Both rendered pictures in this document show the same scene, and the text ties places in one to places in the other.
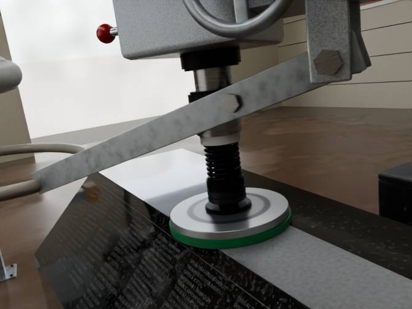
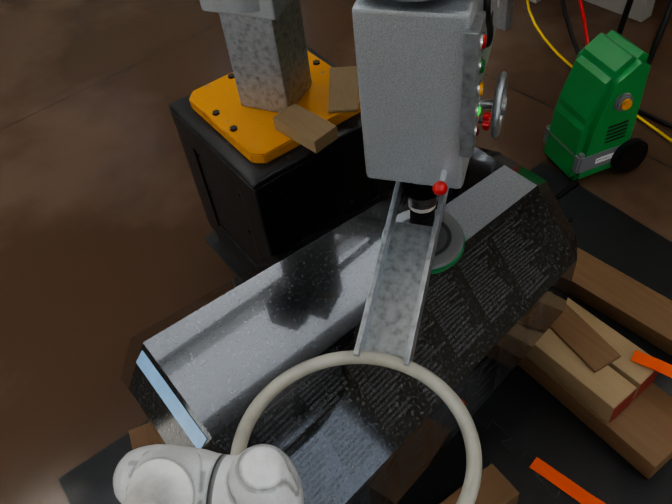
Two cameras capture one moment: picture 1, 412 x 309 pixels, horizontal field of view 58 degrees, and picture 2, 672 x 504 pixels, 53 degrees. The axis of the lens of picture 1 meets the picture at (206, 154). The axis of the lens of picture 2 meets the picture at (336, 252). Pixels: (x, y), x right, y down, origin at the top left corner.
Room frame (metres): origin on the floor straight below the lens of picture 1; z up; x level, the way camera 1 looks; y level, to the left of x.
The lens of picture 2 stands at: (0.97, 1.14, 2.16)
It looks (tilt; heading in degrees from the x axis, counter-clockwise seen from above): 48 degrees down; 265
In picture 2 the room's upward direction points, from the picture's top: 8 degrees counter-clockwise
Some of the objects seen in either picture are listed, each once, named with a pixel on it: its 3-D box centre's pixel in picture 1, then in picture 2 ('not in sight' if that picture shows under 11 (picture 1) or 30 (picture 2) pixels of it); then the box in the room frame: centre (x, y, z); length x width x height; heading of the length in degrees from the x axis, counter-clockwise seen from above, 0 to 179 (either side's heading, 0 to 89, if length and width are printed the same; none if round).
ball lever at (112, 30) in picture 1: (116, 31); (441, 181); (0.63, 0.12, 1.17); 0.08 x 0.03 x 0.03; 62
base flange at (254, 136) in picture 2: not in sight; (277, 98); (0.90, -0.89, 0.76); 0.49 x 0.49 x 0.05; 25
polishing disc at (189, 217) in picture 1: (228, 209); (422, 238); (0.63, -0.03, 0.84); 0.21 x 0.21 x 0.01
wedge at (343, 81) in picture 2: not in sight; (343, 89); (0.68, -0.81, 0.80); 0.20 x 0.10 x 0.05; 76
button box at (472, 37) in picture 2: not in sight; (471, 88); (0.56, 0.09, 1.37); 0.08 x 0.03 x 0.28; 62
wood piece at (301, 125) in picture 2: not in sight; (305, 127); (0.84, -0.64, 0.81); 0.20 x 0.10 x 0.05; 123
